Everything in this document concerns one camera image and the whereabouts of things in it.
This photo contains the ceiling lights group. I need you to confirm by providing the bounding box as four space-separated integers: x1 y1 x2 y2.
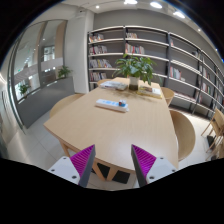
94 0 188 20

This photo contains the white grey book stack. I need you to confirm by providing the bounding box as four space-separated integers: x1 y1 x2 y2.
99 79 129 92

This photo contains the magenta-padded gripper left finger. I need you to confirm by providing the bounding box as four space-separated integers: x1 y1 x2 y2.
47 144 97 188

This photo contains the round-backed wooden chair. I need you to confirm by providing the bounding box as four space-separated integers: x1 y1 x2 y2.
169 109 197 163
161 86 176 108

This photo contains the green potted plant white pot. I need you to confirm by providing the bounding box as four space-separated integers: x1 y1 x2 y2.
112 53 158 92

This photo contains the dark-framed book shelf unit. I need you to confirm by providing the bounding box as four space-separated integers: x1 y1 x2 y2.
87 25 224 118

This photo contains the light wooden slatted chair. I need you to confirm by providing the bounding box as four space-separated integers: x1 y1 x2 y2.
200 108 224 158

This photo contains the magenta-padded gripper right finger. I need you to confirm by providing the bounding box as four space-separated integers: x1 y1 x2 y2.
130 144 178 188

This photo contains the yellow green book stack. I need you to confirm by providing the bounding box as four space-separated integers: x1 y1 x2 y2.
137 85 164 99

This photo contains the small green background plant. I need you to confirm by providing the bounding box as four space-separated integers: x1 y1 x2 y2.
18 83 32 98
57 65 73 80

